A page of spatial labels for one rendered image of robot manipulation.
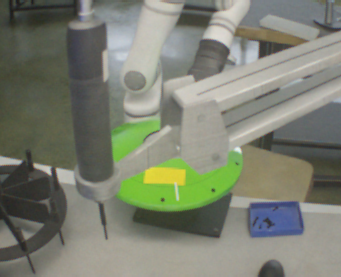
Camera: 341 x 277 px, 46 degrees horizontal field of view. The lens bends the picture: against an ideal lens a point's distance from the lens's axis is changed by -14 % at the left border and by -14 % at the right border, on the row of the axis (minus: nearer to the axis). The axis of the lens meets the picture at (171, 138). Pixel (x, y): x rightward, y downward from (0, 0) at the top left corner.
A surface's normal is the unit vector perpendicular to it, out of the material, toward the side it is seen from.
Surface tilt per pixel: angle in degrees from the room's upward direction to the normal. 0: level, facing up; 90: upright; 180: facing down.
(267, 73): 12
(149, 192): 24
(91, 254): 0
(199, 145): 90
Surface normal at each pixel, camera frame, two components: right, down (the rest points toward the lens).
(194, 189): 0.17, -0.54
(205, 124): 0.39, 0.53
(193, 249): 0.01, -0.82
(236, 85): -0.18, -0.75
